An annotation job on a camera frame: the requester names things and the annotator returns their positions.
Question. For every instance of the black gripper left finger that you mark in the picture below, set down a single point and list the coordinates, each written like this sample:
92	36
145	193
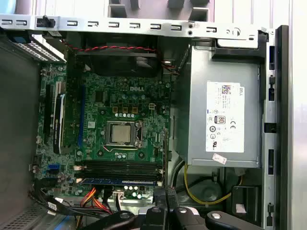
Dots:
159	198

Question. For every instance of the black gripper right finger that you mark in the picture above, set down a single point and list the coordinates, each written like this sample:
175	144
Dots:
171	201

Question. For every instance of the blue expansion slot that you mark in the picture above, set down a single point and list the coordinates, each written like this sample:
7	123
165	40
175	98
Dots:
81	115

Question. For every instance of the black expansion slot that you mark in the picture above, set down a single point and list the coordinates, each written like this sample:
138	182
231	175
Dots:
49	115

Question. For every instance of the white expansion slot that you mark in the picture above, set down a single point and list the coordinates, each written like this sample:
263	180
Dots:
60	88

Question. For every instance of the CPU socket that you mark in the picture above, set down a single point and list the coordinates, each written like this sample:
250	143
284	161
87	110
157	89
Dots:
136	134

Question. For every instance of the silver CPU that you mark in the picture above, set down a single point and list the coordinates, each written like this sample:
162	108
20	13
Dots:
121	133

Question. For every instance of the metal socket cover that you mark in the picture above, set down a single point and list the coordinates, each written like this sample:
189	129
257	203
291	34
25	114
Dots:
109	134

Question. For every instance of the blue disk carrier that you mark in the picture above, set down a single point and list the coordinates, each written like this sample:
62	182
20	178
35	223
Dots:
69	222

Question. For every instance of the green motherboard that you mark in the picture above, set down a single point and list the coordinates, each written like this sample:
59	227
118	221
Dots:
144	105

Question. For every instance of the grey power supply unit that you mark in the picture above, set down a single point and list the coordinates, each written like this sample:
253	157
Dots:
196	107

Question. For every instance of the blue SATA port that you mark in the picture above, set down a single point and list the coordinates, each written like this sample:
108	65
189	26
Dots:
54	168

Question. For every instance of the black cooling fan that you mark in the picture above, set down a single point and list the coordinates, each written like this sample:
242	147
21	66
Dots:
115	62

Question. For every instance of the black and silver PC case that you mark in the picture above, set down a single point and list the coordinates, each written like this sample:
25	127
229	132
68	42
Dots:
144	25

